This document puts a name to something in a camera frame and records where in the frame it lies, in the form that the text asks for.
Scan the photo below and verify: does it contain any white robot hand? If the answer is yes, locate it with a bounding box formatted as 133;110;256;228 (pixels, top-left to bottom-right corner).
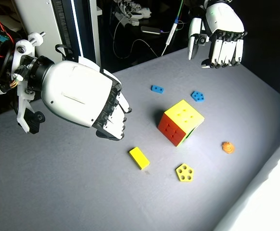
187;0;248;69
41;56;133;141

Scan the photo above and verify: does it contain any Rubik's cube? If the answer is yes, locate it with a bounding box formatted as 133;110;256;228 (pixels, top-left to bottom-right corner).
157;99;205;147

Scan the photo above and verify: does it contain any spare white robot hand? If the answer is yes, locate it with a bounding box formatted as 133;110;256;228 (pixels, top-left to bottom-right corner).
114;0;152;26

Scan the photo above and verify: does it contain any flat grey device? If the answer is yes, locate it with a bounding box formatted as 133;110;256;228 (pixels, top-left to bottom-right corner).
140;26;161;35

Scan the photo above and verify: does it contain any blue rectangular two-hole block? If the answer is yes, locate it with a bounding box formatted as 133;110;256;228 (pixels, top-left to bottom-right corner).
150;85;165;94

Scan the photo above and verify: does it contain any blue pentagon block with holes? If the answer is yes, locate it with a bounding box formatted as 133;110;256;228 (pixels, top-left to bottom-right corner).
190;90;206;103

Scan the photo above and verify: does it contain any white column with black strip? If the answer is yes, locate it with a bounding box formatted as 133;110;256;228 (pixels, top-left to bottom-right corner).
13;0;102;67

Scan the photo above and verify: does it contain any yellow rectangular block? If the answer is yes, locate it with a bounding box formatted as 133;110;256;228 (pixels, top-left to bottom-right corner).
129;146;151;170

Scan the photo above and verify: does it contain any grey table cloth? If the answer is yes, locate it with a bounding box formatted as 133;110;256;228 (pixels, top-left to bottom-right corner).
0;47;280;231

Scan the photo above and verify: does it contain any orange swirl toy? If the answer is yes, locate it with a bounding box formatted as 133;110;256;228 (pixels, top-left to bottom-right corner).
221;141;236;154

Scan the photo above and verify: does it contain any yellow pentagon block with holes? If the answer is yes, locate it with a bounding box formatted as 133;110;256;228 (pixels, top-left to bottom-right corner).
175;163;194;183

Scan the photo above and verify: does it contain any thin green cable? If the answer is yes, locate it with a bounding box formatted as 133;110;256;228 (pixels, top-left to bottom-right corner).
176;0;185;22

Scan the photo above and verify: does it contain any white cable coupler stick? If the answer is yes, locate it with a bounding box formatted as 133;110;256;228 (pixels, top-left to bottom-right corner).
160;21;179;56

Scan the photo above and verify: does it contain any thin white cable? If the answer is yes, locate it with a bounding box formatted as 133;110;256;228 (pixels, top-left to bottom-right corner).
112;14;160;60

